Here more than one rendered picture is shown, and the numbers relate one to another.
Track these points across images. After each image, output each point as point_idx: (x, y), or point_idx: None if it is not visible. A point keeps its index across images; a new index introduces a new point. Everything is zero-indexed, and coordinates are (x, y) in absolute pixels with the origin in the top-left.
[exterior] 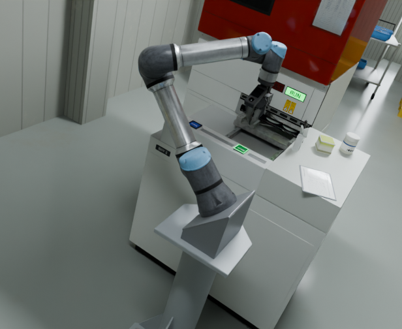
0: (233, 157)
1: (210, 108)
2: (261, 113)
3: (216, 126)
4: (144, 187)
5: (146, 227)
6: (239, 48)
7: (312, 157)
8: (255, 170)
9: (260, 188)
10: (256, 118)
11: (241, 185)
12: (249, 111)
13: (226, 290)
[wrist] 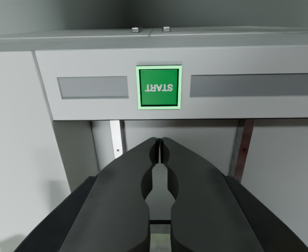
0: (161, 45)
1: (304, 239)
2: (49, 235)
3: (271, 199)
4: (294, 27)
5: (243, 26)
6: None
7: (11, 221)
8: (75, 46)
9: (61, 42)
10: (105, 172)
11: (117, 40)
12: (202, 198)
13: (115, 29)
